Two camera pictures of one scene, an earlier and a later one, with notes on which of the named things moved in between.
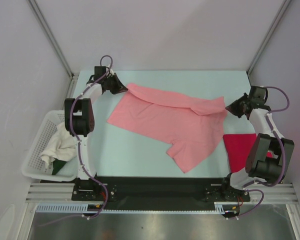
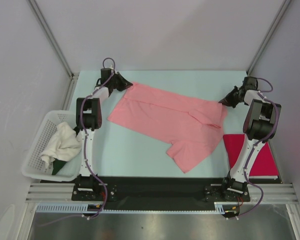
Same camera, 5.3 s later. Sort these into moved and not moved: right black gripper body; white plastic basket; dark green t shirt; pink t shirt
Moved: right black gripper body
Not moved: pink t shirt; dark green t shirt; white plastic basket
